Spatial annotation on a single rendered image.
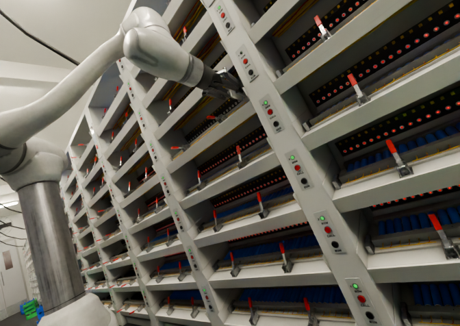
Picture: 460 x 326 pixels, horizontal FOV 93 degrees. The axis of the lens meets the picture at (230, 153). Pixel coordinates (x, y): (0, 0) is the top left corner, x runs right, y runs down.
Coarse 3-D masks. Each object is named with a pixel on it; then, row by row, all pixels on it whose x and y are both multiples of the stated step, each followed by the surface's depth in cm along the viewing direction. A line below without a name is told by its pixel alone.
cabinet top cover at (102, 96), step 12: (132, 0) 111; (144, 0) 110; (156, 0) 112; (108, 72) 145; (96, 84) 154; (108, 84) 156; (120, 84) 161; (96, 96) 162; (108, 96) 168; (84, 108) 174
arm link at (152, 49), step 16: (128, 32) 54; (144, 32) 53; (160, 32) 57; (128, 48) 53; (144, 48) 53; (160, 48) 55; (176, 48) 58; (144, 64) 55; (160, 64) 56; (176, 64) 58; (176, 80) 64
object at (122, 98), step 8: (120, 88) 131; (120, 96) 134; (128, 96) 143; (112, 104) 141; (120, 104) 147; (128, 104) 151; (104, 112) 158; (112, 112) 145; (120, 112) 159; (128, 112) 164; (104, 120) 153; (112, 120) 162; (120, 120) 164; (96, 128) 167; (104, 128) 158
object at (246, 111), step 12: (240, 108) 76; (252, 108) 74; (228, 120) 81; (240, 120) 78; (216, 132) 86; (228, 132) 83; (204, 144) 92; (168, 156) 115; (180, 156) 102; (192, 156) 98; (168, 168) 110
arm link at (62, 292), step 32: (32, 160) 68; (64, 160) 80; (32, 192) 67; (32, 224) 65; (64, 224) 70; (32, 256) 64; (64, 256) 65; (64, 288) 62; (64, 320) 58; (96, 320) 62
